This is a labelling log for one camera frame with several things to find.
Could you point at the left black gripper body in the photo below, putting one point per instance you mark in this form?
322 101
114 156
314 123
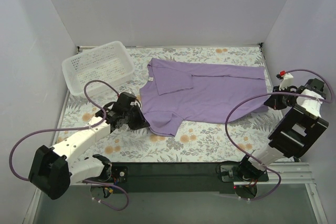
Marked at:
142 119

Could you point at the purple t-shirt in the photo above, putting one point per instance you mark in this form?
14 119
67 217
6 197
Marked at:
199 92

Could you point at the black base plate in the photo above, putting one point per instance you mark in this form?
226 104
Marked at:
173 177

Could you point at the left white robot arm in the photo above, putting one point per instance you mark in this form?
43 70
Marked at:
56 168

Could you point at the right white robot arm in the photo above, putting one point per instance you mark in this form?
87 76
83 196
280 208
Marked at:
294 134

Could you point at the white plastic basket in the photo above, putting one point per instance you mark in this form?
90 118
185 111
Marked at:
110 63

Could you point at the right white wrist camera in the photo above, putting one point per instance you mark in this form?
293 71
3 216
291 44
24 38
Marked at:
286 80

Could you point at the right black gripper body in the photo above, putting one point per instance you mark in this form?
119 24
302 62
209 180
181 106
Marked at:
273 101

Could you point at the floral table mat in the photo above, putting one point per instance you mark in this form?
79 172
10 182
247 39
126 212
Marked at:
194 142

